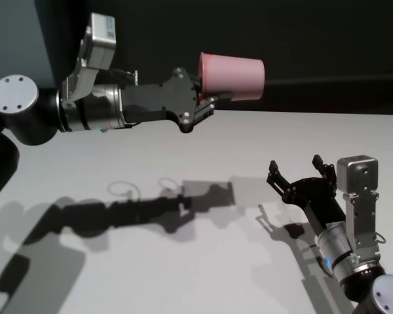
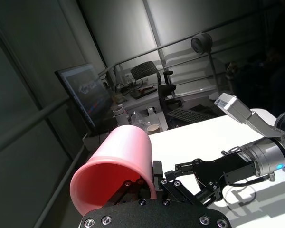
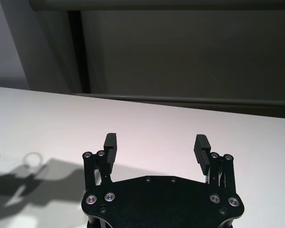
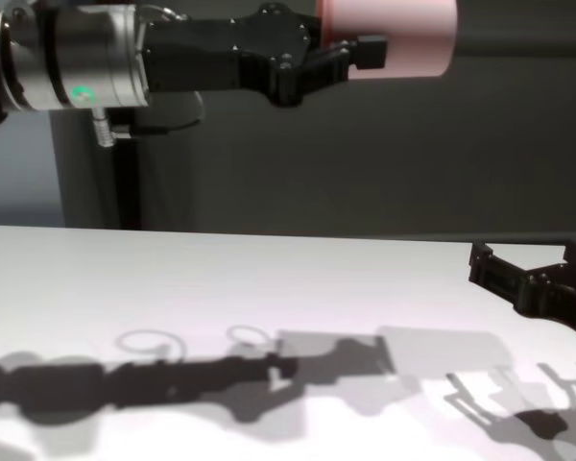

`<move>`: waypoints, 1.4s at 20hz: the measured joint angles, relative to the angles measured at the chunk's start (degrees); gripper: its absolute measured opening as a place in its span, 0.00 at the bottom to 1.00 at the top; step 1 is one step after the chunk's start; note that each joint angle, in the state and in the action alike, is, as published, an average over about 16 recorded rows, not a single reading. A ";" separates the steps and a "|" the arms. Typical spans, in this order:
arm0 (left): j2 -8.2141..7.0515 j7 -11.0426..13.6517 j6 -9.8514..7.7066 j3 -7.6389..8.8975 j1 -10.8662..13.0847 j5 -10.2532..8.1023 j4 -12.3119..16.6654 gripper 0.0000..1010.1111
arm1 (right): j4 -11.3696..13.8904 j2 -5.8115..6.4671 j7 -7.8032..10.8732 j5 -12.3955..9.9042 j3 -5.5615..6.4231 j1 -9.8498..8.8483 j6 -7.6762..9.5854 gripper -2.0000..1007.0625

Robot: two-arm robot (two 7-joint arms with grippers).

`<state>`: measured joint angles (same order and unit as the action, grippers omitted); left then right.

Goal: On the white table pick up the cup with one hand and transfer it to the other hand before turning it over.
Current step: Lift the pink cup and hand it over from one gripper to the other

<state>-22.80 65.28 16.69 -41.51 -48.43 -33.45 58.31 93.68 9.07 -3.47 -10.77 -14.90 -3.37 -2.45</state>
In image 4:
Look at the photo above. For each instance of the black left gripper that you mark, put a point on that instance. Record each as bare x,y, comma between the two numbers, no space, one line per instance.
221,53

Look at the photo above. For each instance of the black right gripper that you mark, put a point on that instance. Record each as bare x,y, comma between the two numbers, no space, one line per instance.
557,293

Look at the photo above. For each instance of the pink plastic cup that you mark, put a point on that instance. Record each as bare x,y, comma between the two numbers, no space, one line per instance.
403,29

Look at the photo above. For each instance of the dark vertical frame post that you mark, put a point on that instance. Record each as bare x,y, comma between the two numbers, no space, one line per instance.
96,192

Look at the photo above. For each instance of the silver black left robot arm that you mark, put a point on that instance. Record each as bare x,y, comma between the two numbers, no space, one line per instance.
77,53

